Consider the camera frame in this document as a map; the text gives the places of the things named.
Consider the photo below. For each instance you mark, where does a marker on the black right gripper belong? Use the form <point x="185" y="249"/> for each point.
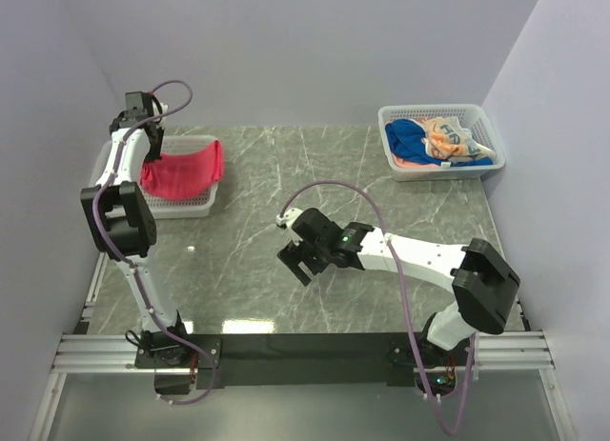
<point x="294" y="253"/>

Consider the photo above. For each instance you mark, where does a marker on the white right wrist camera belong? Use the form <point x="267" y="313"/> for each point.
<point x="286" y="219"/>

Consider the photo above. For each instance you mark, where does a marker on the pink red towel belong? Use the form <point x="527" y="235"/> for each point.
<point x="183" y="176"/>

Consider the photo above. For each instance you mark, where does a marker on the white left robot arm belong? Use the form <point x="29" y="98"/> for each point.
<point x="123" y="227"/>

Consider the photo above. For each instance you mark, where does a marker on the aluminium rail frame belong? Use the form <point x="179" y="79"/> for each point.
<point x="512" y="351"/>

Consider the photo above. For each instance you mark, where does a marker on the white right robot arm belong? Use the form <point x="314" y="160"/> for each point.
<point x="483" y="284"/>

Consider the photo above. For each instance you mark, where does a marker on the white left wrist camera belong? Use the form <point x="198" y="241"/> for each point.
<point x="159" y="107"/>

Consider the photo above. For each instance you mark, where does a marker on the peach orange towel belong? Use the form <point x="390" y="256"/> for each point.
<point x="405" y="164"/>

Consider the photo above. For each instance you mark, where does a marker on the beige patterned towel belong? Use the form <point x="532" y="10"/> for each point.
<point x="447" y="141"/>

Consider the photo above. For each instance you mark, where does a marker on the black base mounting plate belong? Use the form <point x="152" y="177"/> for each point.
<point x="217" y="361"/>

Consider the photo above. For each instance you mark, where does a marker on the blue towel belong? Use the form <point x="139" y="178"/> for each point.
<point x="404" y="139"/>

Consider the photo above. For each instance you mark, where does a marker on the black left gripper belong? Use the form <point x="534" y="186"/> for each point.
<point x="154" y="154"/>

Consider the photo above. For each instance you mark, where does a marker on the white basket with towels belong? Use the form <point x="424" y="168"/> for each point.
<point x="470" y="117"/>

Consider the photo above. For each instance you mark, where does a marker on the empty white plastic basket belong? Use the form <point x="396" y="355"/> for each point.
<point x="139" y="183"/>

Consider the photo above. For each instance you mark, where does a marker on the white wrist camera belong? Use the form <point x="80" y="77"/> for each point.
<point x="286" y="219"/>
<point x="159" y="107"/>

